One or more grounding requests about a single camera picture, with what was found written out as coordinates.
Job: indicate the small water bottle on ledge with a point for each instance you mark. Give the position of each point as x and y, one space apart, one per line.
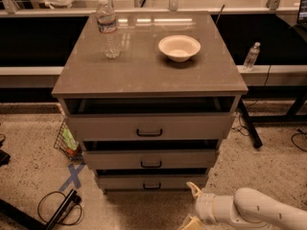
252 56

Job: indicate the grey middle drawer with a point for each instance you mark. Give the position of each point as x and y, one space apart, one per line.
150 159

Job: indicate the grey top drawer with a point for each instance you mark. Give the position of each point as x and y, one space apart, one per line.
149 127

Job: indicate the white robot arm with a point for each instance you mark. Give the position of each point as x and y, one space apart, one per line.
247 209

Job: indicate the grey drawer cabinet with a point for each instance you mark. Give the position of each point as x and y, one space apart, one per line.
143 81

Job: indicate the grey drawer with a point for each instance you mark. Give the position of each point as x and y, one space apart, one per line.
164 182
149 127
150 159

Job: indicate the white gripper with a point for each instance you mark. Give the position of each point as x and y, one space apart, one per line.
203 204

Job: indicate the white paper bowl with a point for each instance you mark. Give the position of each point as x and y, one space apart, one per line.
179 48

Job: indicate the black table leg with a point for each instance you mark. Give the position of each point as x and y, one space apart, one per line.
256 141

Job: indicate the grey bottom drawer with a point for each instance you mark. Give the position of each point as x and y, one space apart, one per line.
164 182

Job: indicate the wire mesh basket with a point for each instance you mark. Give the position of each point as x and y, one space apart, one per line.
66 143

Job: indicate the clear water bottle on cabinet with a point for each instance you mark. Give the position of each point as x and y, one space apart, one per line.
107 25

